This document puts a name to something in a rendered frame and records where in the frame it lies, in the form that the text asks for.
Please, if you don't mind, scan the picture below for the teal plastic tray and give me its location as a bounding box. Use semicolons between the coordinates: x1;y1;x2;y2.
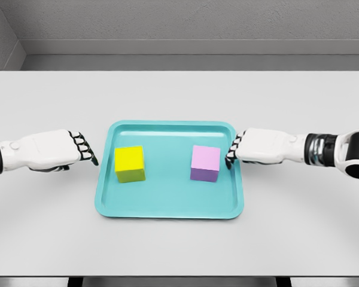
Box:
95;120;245;221

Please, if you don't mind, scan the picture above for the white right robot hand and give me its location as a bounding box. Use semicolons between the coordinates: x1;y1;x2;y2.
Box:
225;127;291;171

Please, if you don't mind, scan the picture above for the pink cube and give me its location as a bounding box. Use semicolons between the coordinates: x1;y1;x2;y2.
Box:
190;145;221;183

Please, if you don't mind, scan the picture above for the yellow cube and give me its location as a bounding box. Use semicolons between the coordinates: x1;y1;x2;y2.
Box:
114;145;147;184

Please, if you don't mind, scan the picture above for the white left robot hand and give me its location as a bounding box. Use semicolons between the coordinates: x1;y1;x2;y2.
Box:
21;129;99;172

